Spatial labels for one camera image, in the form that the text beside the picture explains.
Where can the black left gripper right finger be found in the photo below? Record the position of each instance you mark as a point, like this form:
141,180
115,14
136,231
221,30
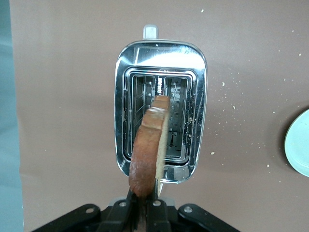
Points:
158,217

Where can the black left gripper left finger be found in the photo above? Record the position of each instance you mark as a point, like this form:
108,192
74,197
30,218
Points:
118,217

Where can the brown bread slice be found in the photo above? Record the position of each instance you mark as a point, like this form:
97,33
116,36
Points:
144,149

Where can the light green round plate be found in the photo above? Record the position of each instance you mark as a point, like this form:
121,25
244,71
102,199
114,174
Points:
298,145

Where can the silver two-slot toaster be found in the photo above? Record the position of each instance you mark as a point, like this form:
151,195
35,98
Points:
120,96

